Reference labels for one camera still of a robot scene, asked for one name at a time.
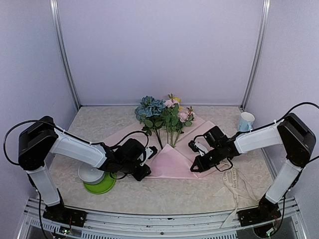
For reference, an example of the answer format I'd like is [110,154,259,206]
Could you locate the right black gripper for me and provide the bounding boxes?
[191,145,224,172]

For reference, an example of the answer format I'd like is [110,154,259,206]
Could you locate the pink wrapping paper sheet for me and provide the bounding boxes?
[103,117,217,179]

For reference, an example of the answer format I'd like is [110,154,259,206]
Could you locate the pink fake rose stem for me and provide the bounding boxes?
[171,106,195,147]

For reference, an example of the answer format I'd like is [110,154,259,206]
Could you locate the blue fake flower bunch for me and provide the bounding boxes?
[134,96,165,149]

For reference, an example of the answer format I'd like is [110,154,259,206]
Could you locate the pale pink fake flower stem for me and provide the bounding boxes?
[161,94,179,147]

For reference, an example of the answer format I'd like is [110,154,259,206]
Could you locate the yellow fake flower stem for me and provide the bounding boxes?
[173,97,182,111]

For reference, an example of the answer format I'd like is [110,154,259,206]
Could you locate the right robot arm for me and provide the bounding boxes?
[188,113,317,221]

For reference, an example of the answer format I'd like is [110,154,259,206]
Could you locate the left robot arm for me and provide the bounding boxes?
[18,116,158,222]

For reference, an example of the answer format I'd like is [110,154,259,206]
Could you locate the beige printed ribbon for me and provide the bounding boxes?
[221,167,258,229]

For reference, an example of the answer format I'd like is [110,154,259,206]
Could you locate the green plastic plate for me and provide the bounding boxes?
[83,173,116,195]

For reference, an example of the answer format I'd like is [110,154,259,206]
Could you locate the white ceramic bowl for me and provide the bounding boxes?
[78,163,105,185]

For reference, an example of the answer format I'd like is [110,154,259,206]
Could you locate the light blue mug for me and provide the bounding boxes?
[237,112,255,132]

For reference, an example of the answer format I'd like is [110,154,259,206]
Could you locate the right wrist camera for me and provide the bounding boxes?
[188,140,208,156]

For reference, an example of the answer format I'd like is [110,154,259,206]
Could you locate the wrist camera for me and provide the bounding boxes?
[188,140,208,156]
[138,146,158,166]

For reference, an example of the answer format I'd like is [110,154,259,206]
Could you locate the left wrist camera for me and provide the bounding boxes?
[138,146,158,166]

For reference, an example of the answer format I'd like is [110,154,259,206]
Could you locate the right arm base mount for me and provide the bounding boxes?
[238,207,282,227]

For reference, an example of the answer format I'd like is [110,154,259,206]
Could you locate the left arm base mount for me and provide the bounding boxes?
[43,207,87,228]

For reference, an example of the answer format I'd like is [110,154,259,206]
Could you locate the front aluminium rail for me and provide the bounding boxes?
[17,198,307,239]

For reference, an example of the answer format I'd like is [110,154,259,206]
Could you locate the right aluminium frame post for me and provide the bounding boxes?
[240,0,271,111]

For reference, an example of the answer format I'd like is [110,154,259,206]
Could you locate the aluminium frame post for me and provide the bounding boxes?
[240,0,271,111]
[50,0,81,111]

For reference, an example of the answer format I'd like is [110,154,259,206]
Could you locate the left aluminium frame post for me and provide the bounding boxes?
[50,0,81,111]

